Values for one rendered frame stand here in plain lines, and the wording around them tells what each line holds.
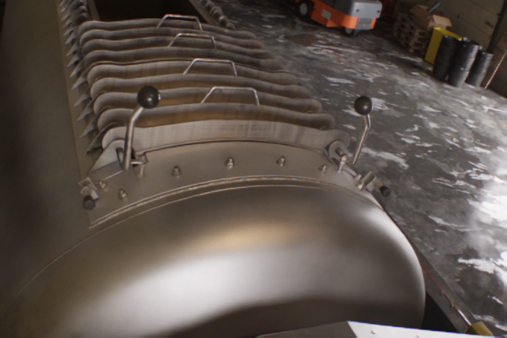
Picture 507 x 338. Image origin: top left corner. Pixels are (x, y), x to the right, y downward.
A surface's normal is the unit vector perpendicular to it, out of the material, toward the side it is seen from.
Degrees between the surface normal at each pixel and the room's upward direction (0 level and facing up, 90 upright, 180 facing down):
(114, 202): 28
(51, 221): 43
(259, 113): 90
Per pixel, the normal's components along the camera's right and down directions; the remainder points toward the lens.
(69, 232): -0.41, -0.65
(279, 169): 0.30, -0.85
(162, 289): 0.22, 0.16
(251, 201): 0.20, -0.72
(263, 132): 0.36, 0.53
